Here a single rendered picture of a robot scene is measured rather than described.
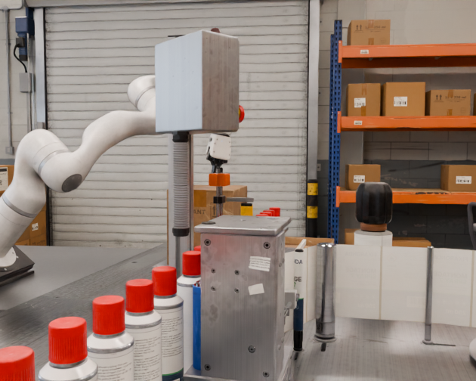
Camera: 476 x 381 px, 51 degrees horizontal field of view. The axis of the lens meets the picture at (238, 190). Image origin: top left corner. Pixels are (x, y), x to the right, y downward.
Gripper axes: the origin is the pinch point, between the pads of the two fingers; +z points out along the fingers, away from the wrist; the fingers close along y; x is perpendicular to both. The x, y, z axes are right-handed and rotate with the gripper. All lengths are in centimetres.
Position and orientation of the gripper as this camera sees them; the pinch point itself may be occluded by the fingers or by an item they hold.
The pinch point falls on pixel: (215, 171)
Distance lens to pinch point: 211.8
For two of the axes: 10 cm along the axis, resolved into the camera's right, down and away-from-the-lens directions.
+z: -1.5, 9.9, 0.2
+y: 7.6, 1.0, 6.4
